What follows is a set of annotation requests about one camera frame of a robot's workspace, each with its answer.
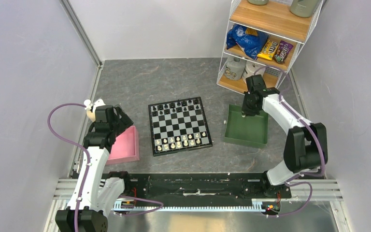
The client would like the green plastic tray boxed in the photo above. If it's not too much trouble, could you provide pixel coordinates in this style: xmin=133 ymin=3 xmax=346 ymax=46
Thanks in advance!
xmin=223 ymin=104 xmax=269 ymax=149

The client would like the pink plastic tray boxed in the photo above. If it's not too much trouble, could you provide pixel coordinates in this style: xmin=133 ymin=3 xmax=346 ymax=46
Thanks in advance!
xmin=106 ymin=126 xmax=140 ymax=165

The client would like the black white chessboard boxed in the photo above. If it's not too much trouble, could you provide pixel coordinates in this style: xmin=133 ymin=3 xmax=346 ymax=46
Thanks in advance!
xmin=148 ymin=97 xmax=213 ymax=157

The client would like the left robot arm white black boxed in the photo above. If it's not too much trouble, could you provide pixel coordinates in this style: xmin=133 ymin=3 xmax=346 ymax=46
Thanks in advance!
xmin=55 ymin=105 xmax=133 ymax=232

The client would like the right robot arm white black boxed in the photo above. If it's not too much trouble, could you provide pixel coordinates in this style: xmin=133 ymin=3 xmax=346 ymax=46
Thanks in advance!
xmin=242 ymin=74 xmax=328 ymax=198

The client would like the white paper roll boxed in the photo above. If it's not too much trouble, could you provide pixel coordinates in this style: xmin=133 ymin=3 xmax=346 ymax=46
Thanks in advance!
xmin=242 ymin=61 xmax=266 ymax=82

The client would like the white jug with label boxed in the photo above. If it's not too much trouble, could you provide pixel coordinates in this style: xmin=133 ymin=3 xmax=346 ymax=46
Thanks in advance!
xmin=225 ymin=57 xmax=246 ymax=81

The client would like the yellow candy bag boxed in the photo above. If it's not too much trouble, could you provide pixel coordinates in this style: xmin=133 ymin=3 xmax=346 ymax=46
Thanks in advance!
xmin=257 ymin=39 xmax=279 ymax=60

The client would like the blue snack bag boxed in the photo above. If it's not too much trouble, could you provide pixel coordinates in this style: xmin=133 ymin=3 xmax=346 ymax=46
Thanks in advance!
xmin=226 ymin=24 xmax=269 ymax=59

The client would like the brown candy bag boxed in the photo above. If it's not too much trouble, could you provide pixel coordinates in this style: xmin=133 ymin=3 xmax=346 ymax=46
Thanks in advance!
xmin=273 ymin=40 xmax=294 ymax=64

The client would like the grey green bottle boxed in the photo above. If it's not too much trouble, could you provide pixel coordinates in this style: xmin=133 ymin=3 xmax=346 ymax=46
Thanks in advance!
xmin=290 ymin=0 xmax=320 ymax=18

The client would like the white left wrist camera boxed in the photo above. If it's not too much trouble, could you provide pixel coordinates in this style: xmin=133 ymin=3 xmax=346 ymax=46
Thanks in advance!
xmin=84 ymin=99 xmax=105 ymax=122

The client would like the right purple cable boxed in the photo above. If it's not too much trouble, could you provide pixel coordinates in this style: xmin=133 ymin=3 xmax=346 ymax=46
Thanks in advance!
xmin=254 ymin=66 xmax=327 ymax=218

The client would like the purple cable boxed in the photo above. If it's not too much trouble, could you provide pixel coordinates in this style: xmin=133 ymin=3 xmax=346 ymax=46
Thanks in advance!
xmin=254 ymin=66 xmax=327 ymax=218
xmin=47 ymin=103 xmax=164 ymax=232

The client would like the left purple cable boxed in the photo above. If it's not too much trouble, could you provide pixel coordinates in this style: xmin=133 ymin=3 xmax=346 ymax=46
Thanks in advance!
xmin=47 ymin=103 xmax=164 ymax=232

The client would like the white wire wooden shelf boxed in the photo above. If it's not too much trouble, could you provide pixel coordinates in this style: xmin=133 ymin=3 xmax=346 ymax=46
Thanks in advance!
xmin=216 ymin=0 xmax=324 ymax=94

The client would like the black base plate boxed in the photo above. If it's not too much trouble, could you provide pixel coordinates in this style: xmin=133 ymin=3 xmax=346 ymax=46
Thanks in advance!
xmin=103 ymin=173 xmax=292 ymax=204

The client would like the grey cable duct strip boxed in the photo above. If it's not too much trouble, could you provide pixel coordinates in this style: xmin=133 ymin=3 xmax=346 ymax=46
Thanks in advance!
xmin=112 ymin=199 xmax=282 ymax=214

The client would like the aluminium corner rail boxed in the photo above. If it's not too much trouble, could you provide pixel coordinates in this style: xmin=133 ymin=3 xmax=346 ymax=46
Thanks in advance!
xmin=59 ymin=0 xmax=103 ymax=67

